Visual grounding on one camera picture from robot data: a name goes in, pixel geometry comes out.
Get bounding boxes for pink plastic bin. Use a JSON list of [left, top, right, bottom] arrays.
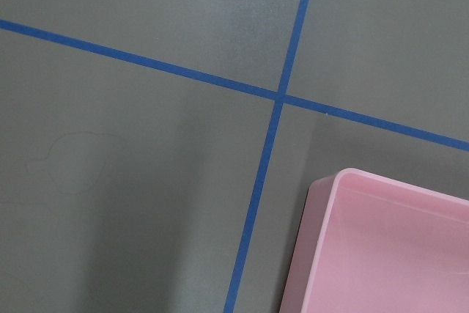
[[280, 169, 468, 312]]

